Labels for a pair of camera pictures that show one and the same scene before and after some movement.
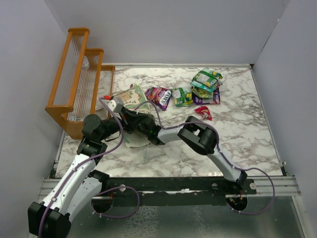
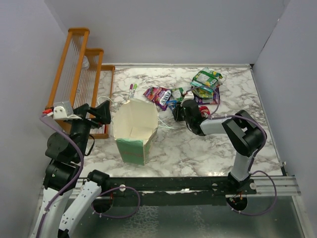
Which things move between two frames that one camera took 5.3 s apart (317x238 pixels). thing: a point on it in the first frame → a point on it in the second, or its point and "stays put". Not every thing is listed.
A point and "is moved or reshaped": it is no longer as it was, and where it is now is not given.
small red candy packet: [204, 112] stays put
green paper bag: [129, 98] is moved or reshaped
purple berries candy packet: [161, 96] stays put
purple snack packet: [215, 99] stays put
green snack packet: [181, 97] stays put
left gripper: [131, 119] → [102, 111]
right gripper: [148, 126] → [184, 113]
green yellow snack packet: [207, 77] stays put
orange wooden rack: [83, 87] stays put
